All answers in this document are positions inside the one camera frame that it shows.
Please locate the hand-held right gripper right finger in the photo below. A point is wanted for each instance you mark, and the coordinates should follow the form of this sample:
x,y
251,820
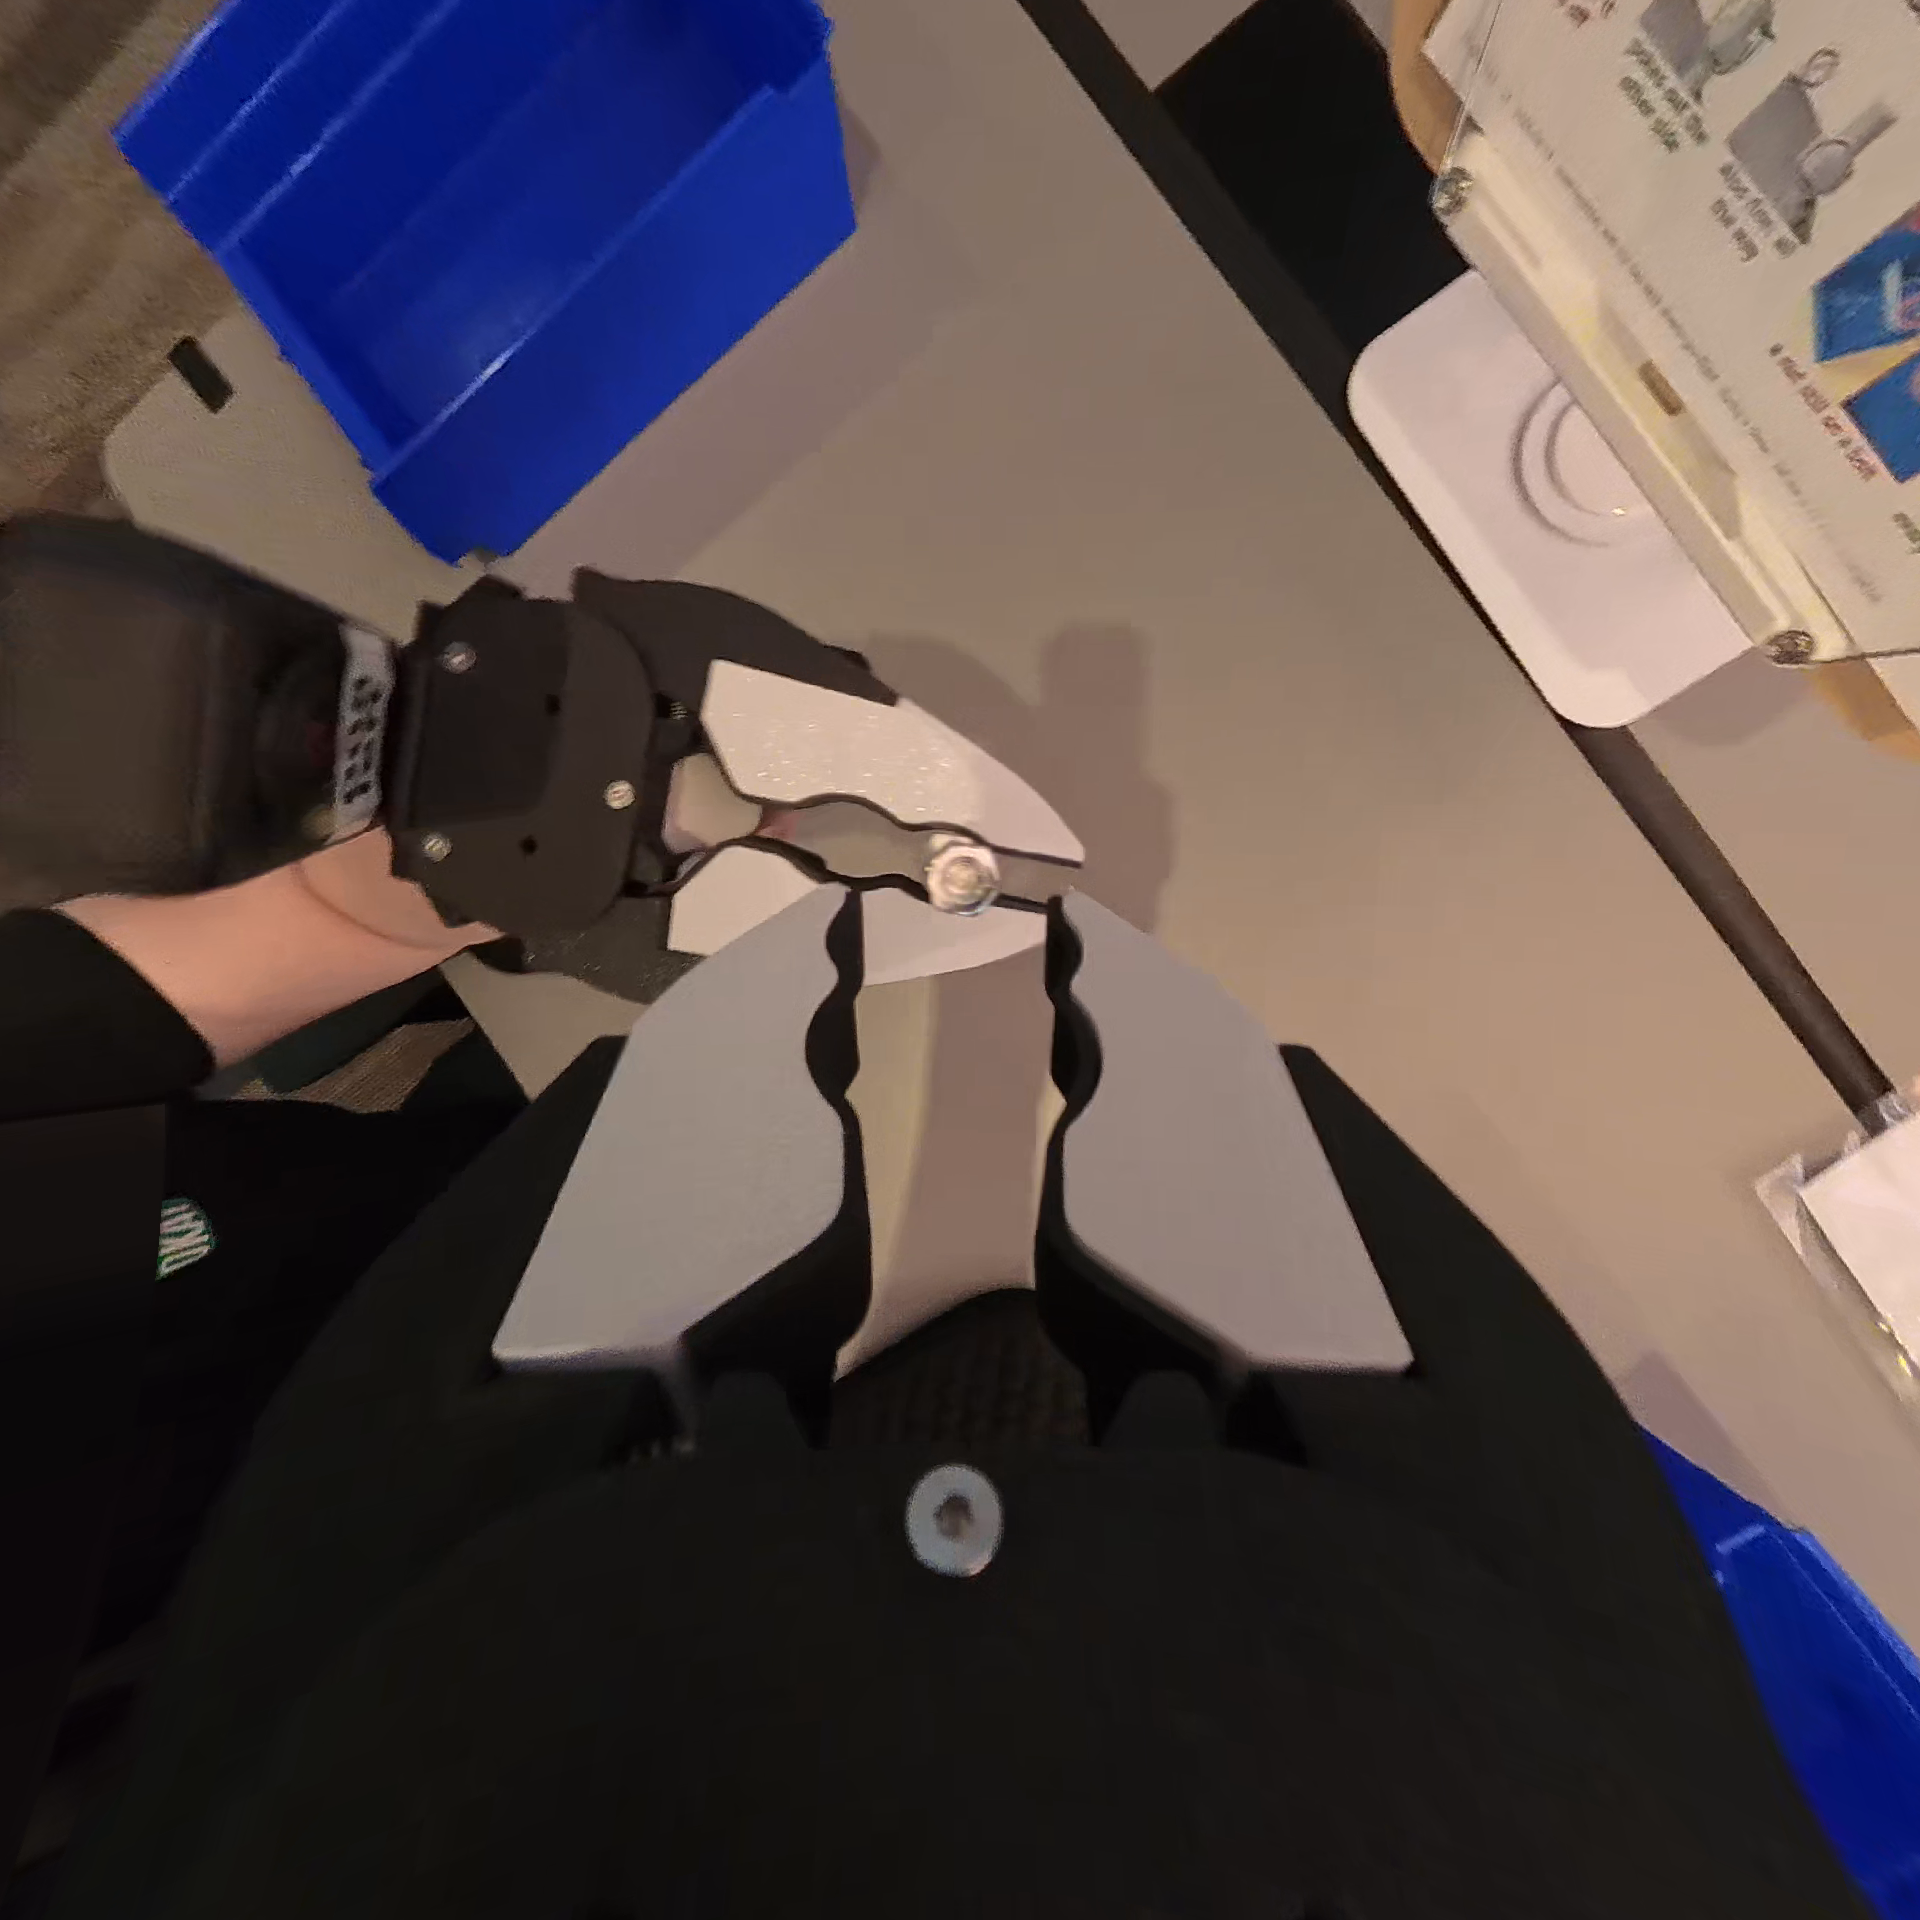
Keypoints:
x,y
1214,1185

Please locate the printed paper sheet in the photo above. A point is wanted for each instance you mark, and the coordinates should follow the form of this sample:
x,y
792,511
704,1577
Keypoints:
x,y
1868,1231

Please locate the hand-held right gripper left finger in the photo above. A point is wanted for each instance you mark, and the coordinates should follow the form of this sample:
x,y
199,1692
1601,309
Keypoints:
x,y
692,1170

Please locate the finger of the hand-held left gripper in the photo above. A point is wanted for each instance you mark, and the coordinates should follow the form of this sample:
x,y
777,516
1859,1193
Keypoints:
x,y
750,908
870,749

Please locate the black mesh chair armrest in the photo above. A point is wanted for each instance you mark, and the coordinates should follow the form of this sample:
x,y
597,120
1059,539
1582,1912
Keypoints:
x,y
961,1380

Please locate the silver bolt with nut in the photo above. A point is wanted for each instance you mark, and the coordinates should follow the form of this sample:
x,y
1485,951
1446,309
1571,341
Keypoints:
x,y
935,897

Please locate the blue divided plastic bin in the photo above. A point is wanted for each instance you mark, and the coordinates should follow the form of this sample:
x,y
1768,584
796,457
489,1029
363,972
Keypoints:
x,y
1845,1680

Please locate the person's black clothing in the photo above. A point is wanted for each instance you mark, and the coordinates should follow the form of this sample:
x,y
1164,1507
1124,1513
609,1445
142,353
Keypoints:
x,y
301,1276

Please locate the white sign base plate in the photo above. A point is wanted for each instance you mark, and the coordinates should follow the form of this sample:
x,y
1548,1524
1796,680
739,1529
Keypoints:
x,y
1470,493

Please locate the acrylic instruction sign holder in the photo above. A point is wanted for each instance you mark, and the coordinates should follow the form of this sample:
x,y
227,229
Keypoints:
x,y
1419,75

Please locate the small black rectangular object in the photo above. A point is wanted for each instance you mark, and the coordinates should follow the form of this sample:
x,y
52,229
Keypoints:
x,y
201,376

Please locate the person's left forearm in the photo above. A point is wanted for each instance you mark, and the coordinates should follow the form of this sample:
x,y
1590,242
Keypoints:
x,y
195,975

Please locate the person's left hand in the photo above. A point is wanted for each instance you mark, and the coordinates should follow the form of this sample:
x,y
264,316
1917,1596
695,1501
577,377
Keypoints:
x,y
405,908

